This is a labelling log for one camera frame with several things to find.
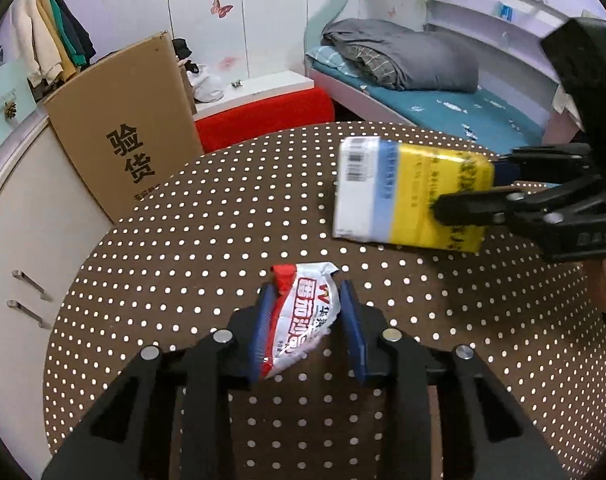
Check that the white plastic bag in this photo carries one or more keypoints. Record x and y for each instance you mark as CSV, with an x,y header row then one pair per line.
x,y
207,87

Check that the small brown cardboard box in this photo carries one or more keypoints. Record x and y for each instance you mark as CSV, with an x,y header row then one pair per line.
x,y
188,90

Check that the grey duvet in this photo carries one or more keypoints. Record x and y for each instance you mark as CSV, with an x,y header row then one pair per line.
x,y
423,55

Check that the black cloth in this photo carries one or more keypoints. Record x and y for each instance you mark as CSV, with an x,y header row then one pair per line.
x,y
183,52

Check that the white bedside shelf unit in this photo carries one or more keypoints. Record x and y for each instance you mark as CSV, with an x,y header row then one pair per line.
x,y
488,45

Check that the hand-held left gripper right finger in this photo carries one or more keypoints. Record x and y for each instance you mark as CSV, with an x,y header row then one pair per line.
x,y
354,335

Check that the white bed frame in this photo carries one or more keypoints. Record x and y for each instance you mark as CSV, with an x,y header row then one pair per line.
x,y
353,97

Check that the white wardrobe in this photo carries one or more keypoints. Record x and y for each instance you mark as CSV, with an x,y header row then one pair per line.
x,y
273,20

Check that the pale green cabinet door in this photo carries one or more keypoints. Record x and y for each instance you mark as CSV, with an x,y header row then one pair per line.
x,y
3,135

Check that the yellow garment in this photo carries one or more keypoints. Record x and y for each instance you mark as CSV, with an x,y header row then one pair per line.
x,y
53,50

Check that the dark garment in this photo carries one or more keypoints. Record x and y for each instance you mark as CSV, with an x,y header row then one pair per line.
x,y
80,30

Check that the cream garment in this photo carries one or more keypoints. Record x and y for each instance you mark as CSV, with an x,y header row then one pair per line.
x,y
28,35

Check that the brown polka dot tablecloth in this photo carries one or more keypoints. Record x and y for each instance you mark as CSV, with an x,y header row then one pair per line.
x,y
208,240

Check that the white low cabinet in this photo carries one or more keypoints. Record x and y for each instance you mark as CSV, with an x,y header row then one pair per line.
x,y
268,87

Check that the blue plaid pillow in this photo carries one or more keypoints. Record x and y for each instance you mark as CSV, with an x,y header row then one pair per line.
x,y
328,60

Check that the yellow blue white packet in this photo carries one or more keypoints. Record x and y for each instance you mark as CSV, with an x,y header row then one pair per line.
x,y
423,195

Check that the large cardboard box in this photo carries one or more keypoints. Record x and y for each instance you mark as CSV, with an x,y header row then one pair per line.
x,y
123,125

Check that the red white snack packet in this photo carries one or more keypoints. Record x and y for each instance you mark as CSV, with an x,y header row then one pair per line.
x,y
303,320

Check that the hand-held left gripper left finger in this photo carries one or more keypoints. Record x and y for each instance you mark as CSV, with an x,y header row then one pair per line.
x,y
260,340

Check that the small blue box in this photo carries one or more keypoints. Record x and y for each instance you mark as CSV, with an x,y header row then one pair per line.
x,y
507,12

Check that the green garment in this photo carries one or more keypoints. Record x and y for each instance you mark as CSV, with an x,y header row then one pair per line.
x,y
65,35

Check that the pink butterfly sticker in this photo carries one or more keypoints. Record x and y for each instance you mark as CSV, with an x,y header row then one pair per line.
x,y
221,7

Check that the person's right hand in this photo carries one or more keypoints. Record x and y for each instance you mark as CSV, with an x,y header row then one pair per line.
x,y
605,282

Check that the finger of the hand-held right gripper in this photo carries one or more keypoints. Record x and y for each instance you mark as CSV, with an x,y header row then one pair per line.
x,y
463,207
505,172

